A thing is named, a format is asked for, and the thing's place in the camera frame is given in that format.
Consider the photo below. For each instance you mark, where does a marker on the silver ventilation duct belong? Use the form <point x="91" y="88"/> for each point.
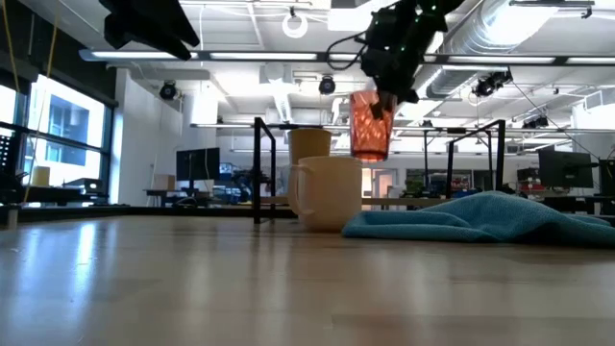
<point x="480" y="29"/>

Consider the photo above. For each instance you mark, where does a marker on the cardboard box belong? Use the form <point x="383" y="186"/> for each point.
<point x="164" y="182"/>

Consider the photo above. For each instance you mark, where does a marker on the yellow box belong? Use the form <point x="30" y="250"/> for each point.
<point x="40" y="177"/>

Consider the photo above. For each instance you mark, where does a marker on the black pegboard panel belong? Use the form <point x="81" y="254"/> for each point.
<point x="5" y="151"/>

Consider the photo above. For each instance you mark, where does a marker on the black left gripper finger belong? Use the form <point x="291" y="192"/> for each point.
<point x="144" y="36"/>
<point x="163" y="19"/>

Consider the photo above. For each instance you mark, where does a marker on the teal microfibre cloth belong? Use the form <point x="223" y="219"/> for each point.
<point x="480" y="216"/>

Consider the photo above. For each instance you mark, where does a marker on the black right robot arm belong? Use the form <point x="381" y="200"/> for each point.
<point x="432" y="7"/>

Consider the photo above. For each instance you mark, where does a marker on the tall yellow plastic cup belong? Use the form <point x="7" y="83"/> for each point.
<point x="310" y="144"/>

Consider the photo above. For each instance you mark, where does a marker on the cream ribbed mug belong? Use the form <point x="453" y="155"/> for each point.
<point x="331" y="197"/>

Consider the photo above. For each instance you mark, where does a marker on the black ceiling spotlight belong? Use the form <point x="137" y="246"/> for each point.
<point x="327" y="85"/>
<point x="168" y="90"/>
<point x="490" y="84"/>

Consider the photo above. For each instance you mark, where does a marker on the orange translucent faceted tumbler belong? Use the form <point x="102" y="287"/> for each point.
<point x="367" y="139"/>

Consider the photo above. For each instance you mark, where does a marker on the black computer monitor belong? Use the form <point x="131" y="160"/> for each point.
<point x="198" y="164"/>
<point x="566" y="169"/>
<point x="607" y="177"/>

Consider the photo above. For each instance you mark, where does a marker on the black metal rig frame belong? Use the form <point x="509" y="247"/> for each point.
<point x="96" y="214"/>

